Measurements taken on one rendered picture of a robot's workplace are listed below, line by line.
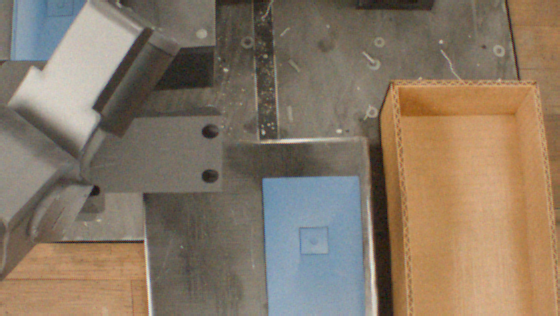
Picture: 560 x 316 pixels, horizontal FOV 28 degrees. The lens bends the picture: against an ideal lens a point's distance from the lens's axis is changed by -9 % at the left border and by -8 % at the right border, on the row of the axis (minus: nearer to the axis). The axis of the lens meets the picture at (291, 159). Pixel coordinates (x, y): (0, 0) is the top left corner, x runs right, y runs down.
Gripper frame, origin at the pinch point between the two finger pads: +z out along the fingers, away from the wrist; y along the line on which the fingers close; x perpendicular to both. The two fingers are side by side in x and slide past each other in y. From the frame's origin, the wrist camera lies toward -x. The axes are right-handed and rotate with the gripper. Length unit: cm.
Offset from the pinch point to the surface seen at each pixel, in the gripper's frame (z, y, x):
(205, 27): 5.6, 5.5, -11.5
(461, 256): 3.1, -11.6, -30.9
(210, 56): 6.6, 3.3, -12.0
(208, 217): 5.2, -8.4, -11.8
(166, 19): 6.2, 6.2, -8.6
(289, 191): 5.1, -6.5, -17.7
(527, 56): 11.0, 3.2, -39.0
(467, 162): 6.7, -4.9, -32.1
